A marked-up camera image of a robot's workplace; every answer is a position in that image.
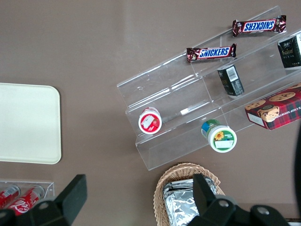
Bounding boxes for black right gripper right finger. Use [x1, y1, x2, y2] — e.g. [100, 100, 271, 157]
[185, 174, 289, 226]

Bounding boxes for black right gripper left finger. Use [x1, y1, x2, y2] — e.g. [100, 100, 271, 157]
[0, 174, 88, 226]

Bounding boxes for foil-wrapped sandwich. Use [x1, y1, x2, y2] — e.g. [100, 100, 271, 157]
[162, 178, 216, 226]

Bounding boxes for woven wicker basket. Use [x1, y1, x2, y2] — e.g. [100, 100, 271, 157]
[153, 162, 226, 226]

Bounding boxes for cream plastic tray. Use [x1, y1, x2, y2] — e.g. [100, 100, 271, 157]
[0, 82, 62, 165]

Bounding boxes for clear acrylic bottle holder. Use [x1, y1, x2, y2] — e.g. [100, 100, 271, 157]
[0, 180, 56, 203]

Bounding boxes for red cola cans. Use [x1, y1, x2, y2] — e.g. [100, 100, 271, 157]
[8, 185, 46, 217]

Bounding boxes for green sunflower yogurt cup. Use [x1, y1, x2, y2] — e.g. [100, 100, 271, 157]
[201, 119, 238, 153]

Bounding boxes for red strawberry yogurt cup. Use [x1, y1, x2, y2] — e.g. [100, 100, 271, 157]
[138, 107, 163, 135]

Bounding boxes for clear acrylic stepped display shelf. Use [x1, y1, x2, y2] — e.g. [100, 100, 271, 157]
[116, 5, 301, 171]

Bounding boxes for red tartan cookie box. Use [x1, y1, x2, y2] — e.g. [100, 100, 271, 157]
[244, 82, 301, 131]

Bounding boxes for small dark green drink carton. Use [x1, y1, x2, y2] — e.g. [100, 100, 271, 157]
[216, 64, 245, 97]

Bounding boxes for Snickers chocolate bar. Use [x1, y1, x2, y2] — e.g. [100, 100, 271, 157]
[186, 43, 237, 63]
[232, 15, 287, 38]

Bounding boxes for large dark green drink carton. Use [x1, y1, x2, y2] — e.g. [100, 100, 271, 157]
[277, 33, 301, 69]

